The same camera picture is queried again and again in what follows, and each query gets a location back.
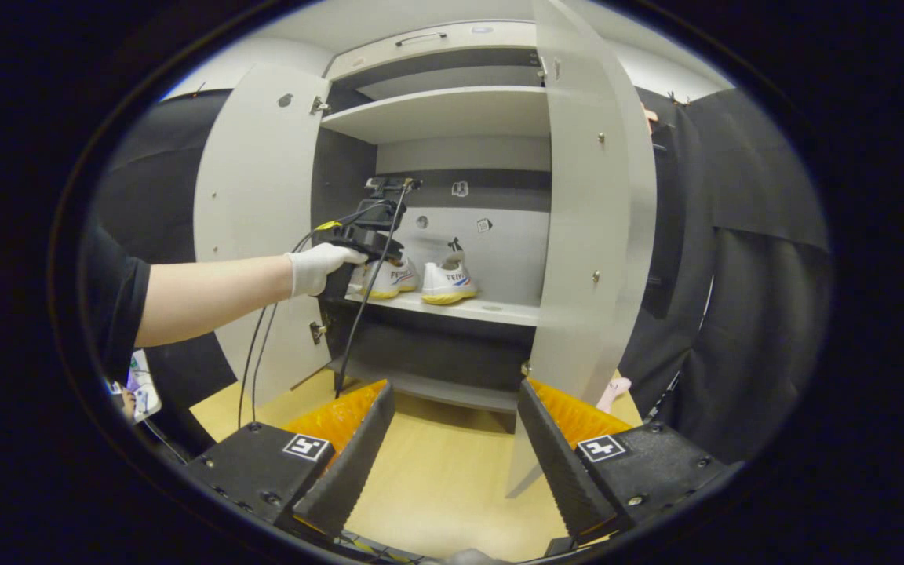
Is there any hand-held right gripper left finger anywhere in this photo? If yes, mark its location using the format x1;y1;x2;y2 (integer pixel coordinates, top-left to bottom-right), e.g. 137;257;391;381
185;381;396;539

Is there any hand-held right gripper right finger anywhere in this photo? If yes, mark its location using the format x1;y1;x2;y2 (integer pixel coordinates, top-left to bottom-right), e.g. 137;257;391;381
516;380;735;547

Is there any white shoe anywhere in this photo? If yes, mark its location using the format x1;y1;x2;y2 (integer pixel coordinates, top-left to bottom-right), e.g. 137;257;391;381
348;255;420;300
421;239;479;305

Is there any grey shoe cabinet door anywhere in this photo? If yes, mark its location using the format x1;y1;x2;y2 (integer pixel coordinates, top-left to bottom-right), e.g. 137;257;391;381
505;0;657;499
193;63;335;409

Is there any grey cabinet drawer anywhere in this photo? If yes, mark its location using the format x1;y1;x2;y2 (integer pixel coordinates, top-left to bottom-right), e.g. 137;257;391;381
325;21;539;81

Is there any pink green plush toy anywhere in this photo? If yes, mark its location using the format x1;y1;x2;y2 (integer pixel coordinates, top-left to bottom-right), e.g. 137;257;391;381
596;377;632;414

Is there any white printed card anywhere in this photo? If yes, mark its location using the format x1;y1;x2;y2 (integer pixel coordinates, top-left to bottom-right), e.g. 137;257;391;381
107;349;162;425

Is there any black backdrop cloth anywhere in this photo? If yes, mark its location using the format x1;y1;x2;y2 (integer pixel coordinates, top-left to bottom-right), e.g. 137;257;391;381
91;85;831;465

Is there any person's black shirt sleeve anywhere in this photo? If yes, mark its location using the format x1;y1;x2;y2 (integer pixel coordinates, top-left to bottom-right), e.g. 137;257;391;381
79;220;151;385

